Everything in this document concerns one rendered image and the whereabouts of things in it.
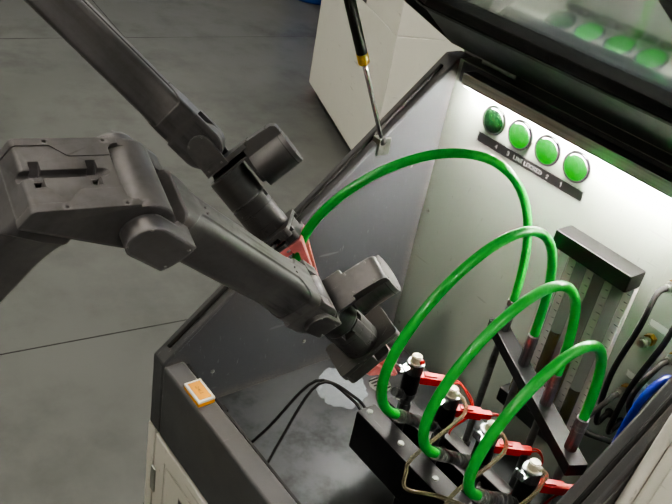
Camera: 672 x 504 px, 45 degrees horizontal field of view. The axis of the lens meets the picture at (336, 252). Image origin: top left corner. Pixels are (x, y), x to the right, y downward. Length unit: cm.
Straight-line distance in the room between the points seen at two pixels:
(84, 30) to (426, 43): 293
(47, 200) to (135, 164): 9
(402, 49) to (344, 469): 275
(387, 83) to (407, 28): 27
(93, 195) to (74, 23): 51
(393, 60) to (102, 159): 327
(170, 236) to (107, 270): 262
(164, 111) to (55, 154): 45
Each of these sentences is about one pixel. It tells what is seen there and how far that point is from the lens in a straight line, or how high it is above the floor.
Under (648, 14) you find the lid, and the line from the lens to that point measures 78.
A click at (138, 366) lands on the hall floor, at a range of 285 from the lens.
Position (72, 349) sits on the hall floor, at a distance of 292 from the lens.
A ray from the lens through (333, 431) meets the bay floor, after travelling 149.
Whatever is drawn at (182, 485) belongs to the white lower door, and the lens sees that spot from 147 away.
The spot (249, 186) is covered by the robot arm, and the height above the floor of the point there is 134.
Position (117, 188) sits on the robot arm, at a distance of 67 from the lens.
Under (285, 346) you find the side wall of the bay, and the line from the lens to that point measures 154.
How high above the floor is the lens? 186
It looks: 31 degrees down
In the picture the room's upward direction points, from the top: 11 degrees clockwise
